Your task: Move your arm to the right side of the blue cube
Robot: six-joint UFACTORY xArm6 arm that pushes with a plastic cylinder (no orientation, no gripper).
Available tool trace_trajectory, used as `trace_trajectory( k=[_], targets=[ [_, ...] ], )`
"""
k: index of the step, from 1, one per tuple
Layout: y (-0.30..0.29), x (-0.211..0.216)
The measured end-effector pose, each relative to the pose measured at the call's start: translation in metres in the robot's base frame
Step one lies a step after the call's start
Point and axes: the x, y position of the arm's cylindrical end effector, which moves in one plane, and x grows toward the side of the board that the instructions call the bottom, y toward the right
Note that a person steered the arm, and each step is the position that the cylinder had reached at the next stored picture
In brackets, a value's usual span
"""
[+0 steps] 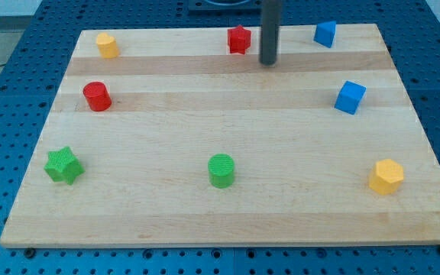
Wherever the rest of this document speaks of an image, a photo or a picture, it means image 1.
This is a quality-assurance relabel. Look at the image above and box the yellow hexagon block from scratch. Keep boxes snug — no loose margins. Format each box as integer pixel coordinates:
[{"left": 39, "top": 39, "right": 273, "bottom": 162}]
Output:
[{"left": 368, "top": 159, "right": 405, "bottom": 195}]

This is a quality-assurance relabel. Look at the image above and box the yellow heart block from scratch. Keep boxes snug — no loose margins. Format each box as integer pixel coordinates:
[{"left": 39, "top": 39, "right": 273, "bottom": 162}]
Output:
[{"left": 95, "top": 32, "right": 120, "bottom": 59}]

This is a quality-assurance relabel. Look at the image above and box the wooden board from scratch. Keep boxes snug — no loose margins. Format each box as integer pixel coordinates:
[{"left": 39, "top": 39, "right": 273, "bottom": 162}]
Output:
[{"left": 0, "top": 24, "right": 440, "bottom": 248}]

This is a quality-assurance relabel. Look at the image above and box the blue cube block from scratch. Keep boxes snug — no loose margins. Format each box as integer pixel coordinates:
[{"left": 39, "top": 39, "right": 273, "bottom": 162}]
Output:
[{"left": 334, "top": 81, "right": 367, "bottom": 115}]

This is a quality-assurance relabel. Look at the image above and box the blue triangular prism block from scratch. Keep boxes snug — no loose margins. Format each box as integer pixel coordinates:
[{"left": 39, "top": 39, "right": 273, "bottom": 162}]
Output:
[{"left": 313, "top": 21, "right": 337, "bottom": 48}]

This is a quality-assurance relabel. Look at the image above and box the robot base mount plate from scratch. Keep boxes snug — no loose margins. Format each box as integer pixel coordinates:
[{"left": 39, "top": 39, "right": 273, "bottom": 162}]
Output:
[{"left": 187, "top": 0, "right": 262, "bottom": 11}]

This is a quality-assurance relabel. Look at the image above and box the red cylinder block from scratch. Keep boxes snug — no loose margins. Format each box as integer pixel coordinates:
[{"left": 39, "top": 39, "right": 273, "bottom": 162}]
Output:
[{"left": 82, "top": 82, "right": 112, "bottom": 112}]

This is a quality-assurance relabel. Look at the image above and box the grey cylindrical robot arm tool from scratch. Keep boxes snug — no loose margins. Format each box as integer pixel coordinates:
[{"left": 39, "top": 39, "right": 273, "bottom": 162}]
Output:
[{"left": 259, "top": 0, "right": 283, "bottom": 66}]

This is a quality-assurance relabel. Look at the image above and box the green star block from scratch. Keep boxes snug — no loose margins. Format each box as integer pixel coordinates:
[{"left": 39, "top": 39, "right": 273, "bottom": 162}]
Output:
[{"left": 44, "top": 146, "right": 85, "bottom": 185}]

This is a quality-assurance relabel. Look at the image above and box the red star block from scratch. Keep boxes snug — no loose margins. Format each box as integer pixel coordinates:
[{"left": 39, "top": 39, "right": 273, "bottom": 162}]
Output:
[{"left": 227, "top": 25, "right": 251, "bottom": 54}]

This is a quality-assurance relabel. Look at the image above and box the green cylinder block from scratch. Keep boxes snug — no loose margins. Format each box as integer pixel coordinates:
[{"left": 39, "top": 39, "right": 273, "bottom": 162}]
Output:
[{"left": 208, "top": 154, "right": 235, "bottom": 189}]

